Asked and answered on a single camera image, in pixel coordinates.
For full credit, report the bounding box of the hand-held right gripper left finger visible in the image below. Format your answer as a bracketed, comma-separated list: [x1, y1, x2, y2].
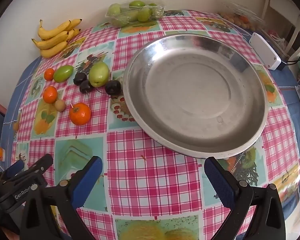
[20, 156, 103, 240]

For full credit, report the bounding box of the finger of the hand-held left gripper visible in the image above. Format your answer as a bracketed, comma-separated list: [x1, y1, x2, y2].
[25, 153, 54, 178]
[1, 159, 25, 180]

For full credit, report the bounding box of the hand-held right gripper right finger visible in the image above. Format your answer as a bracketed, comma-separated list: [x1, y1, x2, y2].
[204, 156, 287, 240]

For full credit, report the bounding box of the round brown longan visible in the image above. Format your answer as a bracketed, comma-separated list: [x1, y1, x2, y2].
[54, 99, 66, 112]

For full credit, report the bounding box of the stemmed orange tangerine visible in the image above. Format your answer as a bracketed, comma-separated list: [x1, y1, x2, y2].
[69, 102, 92, 126]

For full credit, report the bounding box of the medium orange tangerine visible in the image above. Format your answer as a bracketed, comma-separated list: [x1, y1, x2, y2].
[43, 86, 58, 104]

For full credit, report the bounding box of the dark red cherry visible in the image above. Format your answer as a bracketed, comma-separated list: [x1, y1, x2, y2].
[73, 72, 87, 85]
[105, 80, 122, 95]
[79, 80, 93, 93]

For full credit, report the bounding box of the round metal plate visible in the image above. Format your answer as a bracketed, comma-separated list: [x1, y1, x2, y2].
[122, 33, 269, 158]

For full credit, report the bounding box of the small green jujube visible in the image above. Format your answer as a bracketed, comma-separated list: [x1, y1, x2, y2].
[53, 65, 74, 83]

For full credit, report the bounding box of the large green jujube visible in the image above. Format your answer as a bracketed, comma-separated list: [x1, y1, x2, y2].
[89, 62, 110, 87]

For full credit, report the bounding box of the pink checked fruit-print tablecloth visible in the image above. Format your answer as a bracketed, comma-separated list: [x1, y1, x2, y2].
[11, 9, 300, 240]

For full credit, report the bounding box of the yellow banana bunch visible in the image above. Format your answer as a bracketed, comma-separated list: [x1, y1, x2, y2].
[31, 18, 83, 59]

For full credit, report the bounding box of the white plastic box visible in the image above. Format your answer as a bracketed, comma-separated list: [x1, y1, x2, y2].
[249, 32, 282, 70]

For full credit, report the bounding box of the pink white mesh bag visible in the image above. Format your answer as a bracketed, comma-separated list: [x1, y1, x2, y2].
[266, 29, 288, 50]

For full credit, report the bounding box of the clear plastic punnet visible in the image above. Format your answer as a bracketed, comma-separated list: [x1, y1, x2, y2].
[105, 0, 165, 28]

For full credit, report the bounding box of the pile of tan longans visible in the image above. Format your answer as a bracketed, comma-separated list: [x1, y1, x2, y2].
[221, 12, 258, 29]

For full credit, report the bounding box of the pile of green jujubes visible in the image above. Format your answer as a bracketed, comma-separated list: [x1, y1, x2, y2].
[107, 0, 158, 27]

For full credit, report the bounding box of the clear plastic clamshell box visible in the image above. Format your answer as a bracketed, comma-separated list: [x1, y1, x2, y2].
[220, 0, 265, 28]

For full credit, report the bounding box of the white chair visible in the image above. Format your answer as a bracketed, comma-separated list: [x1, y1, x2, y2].
[261, 0, 300, 63]

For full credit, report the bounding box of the black cable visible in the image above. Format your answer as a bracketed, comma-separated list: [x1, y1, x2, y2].
[286, 12, 300, 65]

